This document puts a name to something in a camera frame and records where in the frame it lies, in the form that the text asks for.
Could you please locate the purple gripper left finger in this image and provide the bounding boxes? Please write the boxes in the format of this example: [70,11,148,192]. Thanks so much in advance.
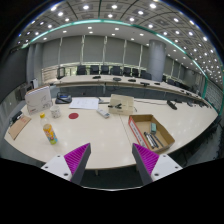
[42,143,91,185]

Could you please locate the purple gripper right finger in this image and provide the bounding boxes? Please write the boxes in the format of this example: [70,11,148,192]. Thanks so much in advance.
[132,143,182,185]

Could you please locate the open brown cardboard box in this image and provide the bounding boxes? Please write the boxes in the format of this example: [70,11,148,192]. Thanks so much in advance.
[128,114,175,153]

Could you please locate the black marker pen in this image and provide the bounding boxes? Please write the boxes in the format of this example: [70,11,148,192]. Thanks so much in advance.
[151,134,164,147]

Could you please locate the small teal box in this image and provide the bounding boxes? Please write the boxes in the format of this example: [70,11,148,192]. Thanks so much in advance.
[151,123,157,134]

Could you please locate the plastic bottle with yellow cap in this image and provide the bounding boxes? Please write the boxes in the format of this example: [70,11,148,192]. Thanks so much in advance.
[40,112,58,145]

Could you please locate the red round coaster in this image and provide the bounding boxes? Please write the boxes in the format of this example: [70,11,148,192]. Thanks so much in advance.
[69,113,79,119]

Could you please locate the white remote control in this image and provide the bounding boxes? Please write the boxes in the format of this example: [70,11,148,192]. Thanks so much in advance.
[96,108,110,119]

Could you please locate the white paper sheet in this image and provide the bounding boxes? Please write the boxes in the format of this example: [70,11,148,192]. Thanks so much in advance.
[69,98,99,110]

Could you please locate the black remote on table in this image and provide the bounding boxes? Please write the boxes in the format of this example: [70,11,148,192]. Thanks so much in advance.
[167,100,177,110]

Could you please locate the brown clipboard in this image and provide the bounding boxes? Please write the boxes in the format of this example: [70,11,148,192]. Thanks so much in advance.
[9,116,31,140]

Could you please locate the beige cardboard box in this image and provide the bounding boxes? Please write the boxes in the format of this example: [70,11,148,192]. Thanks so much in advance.
[108,94,134,115]

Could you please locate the black scissors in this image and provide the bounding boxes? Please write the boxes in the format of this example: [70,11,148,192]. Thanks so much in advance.
[108,103,122,109]

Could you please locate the black desk telephone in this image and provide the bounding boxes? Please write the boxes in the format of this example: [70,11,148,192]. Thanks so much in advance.
[55,92,72,104]

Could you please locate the black device on left table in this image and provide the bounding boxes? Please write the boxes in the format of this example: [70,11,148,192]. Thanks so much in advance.
[11,111,23,123]

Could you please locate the white cardboard box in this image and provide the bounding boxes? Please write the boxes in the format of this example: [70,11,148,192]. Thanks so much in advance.
[25,86,53,115]

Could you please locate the long curved conference desk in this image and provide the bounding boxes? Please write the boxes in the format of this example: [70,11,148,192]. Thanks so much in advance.
[48,75,209,106]

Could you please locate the black office chair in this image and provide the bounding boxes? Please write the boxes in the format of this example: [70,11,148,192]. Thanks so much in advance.
[132,68,139,77]
[90,65,99,75]
[110,66,121,76]
[123,67,131,77]
[100,65,109,75]
[76,65,87,75]

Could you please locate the grey round pillar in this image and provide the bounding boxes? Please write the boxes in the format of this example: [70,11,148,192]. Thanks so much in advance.
[147,39,166,82]

